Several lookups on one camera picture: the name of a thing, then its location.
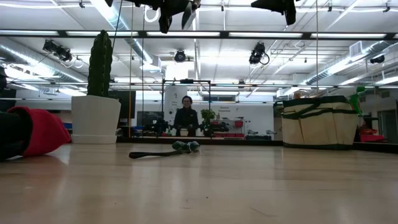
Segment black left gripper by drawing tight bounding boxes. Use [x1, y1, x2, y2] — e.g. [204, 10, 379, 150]
[133, 0, 191, 34]

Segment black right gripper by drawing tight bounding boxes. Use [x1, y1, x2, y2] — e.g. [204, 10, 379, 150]
[250, 0, 301, 26]

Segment green plastic spray bottle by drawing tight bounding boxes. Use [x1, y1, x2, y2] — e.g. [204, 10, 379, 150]
[348, 86, 367, 116]

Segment green-handled pruning shears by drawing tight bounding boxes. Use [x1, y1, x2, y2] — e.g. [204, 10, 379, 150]
[129, 141, 201, 159]

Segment red black gardening glove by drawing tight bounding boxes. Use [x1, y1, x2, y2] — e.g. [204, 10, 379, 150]
[0, 106, 72, 161]

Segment beige green-trimmed gardening bag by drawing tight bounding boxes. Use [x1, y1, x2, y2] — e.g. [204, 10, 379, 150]
[273, 95, 360, 151]

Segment black ceiling spotlight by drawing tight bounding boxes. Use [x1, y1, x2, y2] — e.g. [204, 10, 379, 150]
[55, 45, 73, 62]
[248, 42, 270, 65]
[174, 49, 187, 63]

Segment green cactus plant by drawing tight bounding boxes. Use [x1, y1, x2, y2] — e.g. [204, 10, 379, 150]
[86, 30, 113, 98]

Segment black monitor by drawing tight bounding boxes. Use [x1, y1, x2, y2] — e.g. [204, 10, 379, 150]
[108, 90, 137, 119]

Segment leafy green potted plant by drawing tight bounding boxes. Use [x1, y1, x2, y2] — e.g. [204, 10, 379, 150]
[198, 108, 218, 133]

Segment person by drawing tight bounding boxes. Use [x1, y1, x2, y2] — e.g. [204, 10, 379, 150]
[173, 95, 200, 137]

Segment red bin shelf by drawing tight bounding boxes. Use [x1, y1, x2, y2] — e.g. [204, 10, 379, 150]
[213, 118, 245, 138]

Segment white plant pot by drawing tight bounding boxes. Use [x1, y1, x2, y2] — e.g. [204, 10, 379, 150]
[71, 95, 122, 144]

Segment red crate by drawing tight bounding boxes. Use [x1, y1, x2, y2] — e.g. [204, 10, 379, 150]
[359, 127, 386, 143]

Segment white cable loop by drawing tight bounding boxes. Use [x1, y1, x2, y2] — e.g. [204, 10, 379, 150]
[144, 5, 161, 23]

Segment black overhead frame bar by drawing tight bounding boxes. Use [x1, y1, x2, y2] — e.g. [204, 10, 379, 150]
[0, 29, 398, 40]

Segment thin black cable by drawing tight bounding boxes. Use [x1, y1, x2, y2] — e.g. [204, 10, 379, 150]
[110, 0, 124, 52]

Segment thin yellow cord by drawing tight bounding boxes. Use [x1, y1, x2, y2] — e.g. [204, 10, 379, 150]
[128, 0, 133, 138]

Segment silver ceiling duct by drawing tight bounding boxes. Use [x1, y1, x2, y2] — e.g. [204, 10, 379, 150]
[0, 37, 88, 83]
[306, 40, 394, 85]

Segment black ceiling camera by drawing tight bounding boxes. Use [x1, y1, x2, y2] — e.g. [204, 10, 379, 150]
[369, 54, 386, 65]

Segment black table edge rail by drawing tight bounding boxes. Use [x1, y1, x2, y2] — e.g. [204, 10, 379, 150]
[117, 136, 398, 154]

